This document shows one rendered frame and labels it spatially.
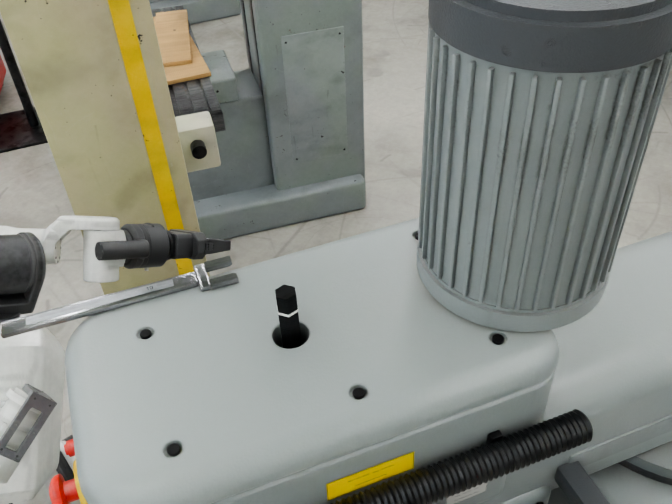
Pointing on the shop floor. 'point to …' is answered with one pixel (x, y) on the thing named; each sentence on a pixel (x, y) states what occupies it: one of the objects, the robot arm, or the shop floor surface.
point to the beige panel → (106, 115)
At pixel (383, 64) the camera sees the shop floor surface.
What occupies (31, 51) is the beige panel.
